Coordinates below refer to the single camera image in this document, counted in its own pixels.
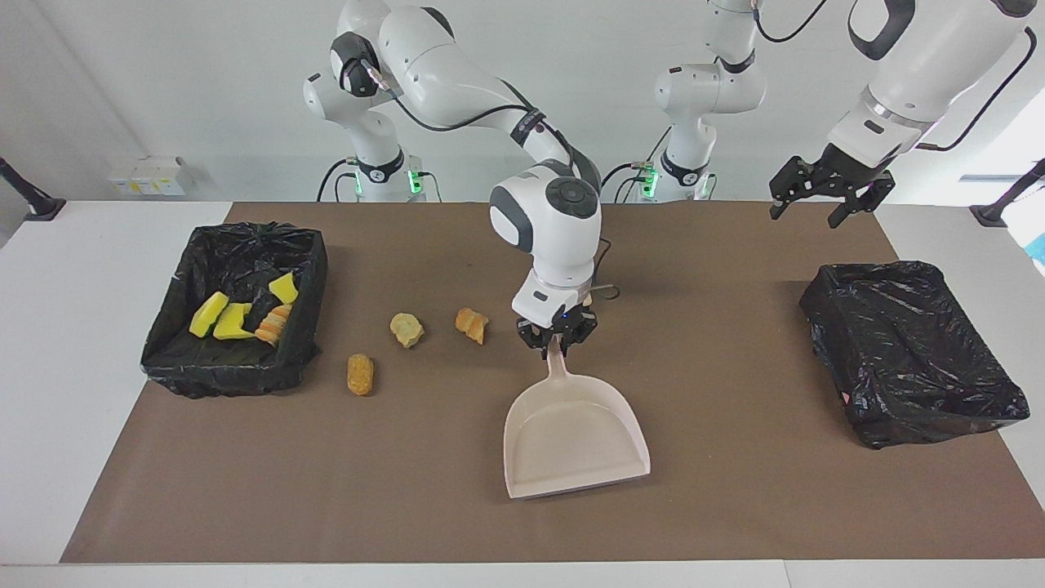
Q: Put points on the black-bagged bin with pink spot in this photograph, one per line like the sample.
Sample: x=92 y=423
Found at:
x=906 y=359

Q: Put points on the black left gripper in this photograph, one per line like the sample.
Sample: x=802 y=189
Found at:
x=849 y=173

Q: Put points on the white wall socket box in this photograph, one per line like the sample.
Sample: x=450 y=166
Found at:
x=151 y=175

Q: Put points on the orange striped toy croissant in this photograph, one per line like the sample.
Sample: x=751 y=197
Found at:
x=472 y=325

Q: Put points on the brown toy croquette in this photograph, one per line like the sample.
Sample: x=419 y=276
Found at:
x=360 y=376

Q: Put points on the pale lumpy toy bread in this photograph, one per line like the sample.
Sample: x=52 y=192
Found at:
x=406 y=330

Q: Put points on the tan toy bread piece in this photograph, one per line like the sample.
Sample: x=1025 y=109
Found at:
x=273 y=325

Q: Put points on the brown paper table mat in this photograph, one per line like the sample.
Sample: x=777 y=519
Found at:
x=490 y=523

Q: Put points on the beige plastic dustpan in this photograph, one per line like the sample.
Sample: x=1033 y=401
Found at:
x=571 y=441

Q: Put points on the yellow sponge piece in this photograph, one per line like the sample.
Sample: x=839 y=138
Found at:
x=234 y=322
x=208 y=314

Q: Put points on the yellow sponge with green layer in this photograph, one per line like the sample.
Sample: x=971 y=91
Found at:
x=284 y=287

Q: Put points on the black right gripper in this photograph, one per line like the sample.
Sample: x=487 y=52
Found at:
x=555 y=325

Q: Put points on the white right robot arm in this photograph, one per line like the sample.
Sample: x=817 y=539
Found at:
x=457 y=65

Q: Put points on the blue object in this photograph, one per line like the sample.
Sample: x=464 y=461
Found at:
x=1039 y=249

